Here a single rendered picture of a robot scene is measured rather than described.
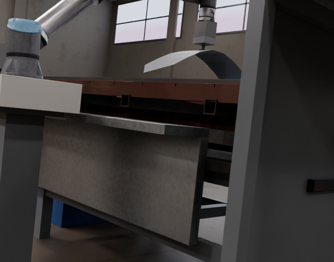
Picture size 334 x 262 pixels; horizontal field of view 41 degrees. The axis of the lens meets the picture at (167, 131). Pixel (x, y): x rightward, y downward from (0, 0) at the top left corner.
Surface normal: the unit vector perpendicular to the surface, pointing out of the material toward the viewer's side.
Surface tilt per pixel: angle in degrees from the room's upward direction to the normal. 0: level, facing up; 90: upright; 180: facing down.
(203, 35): 90
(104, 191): 90
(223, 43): 90
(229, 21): 90
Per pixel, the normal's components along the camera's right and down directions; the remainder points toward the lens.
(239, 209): -0.72, -0.05
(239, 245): 0.68, 0.10
